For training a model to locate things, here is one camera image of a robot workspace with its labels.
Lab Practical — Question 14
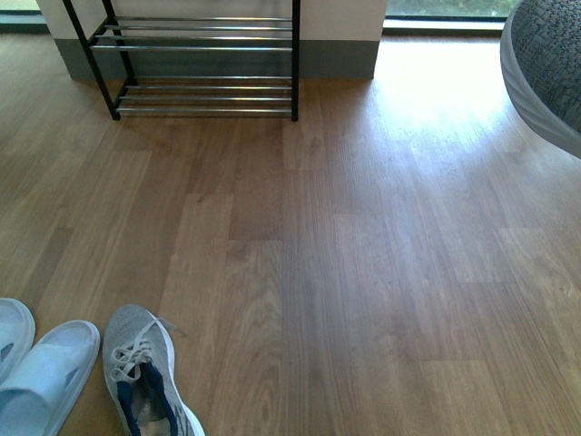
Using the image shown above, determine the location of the grey sneaker with blue lining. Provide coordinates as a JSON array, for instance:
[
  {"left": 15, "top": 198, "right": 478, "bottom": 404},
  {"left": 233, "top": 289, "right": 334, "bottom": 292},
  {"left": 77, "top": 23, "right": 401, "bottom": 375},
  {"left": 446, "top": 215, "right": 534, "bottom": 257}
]
[{"left": 500, "top": 1, "right": 580, "bottom": 158}]

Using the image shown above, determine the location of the white slipper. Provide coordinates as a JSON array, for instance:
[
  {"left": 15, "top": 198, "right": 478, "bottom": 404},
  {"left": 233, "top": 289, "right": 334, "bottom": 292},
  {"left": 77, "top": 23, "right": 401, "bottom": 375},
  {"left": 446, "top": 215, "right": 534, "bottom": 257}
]
[
  {"left": 0, "top": 298, "right": 35, "bottom": 382},
  {"left": 1, "top": 320, "right": 100, "bottom": 435}
]

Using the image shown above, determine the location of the black metal shoe rack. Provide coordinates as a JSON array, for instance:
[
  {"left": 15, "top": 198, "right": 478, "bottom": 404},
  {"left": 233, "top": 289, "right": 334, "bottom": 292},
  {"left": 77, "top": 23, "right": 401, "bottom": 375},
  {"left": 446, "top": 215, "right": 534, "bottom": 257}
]
[{"left": 64, "top": 1, "right": 301, "bottom": 121}]

